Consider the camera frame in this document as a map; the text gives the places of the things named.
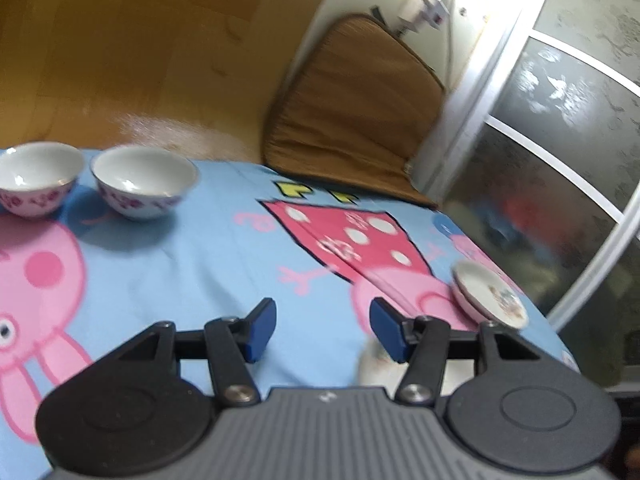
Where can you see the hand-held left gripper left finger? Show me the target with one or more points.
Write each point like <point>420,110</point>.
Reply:
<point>260,327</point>

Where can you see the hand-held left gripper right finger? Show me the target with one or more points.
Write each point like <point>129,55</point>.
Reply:
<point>387,332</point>

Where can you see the white floral plate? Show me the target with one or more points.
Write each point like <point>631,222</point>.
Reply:
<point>492,295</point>
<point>375,367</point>

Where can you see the white bowl purple floral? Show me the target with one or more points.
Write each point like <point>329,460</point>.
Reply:
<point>35,170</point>
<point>142,177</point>

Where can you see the printed cartoon blanket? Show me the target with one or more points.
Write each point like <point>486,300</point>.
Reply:
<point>200,260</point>

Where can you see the brown cushion mat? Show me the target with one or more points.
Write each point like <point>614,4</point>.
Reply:
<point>345,110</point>

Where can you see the frosted glass sliding door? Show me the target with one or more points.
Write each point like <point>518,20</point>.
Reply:
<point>550,135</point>

